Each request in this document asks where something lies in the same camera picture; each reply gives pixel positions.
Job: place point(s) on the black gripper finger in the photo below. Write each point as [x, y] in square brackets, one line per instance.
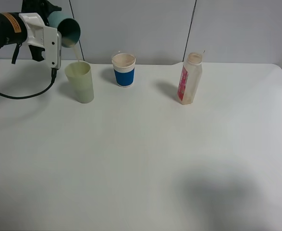
[43, 7]
[36, 53]

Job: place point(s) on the teal plastic cup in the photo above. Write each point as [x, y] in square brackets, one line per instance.
[68, 27]

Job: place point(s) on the pink label drink bottle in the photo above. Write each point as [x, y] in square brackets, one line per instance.
[190, 78]

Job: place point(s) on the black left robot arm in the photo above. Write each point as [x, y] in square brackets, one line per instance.
[12, 28]

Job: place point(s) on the pale green plastic cup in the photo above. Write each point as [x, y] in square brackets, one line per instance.
[80, 78]

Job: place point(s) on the blue white paper cup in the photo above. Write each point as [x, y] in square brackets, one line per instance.
[124, 68]

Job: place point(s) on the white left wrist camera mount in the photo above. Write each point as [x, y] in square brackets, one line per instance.
[41, 35]

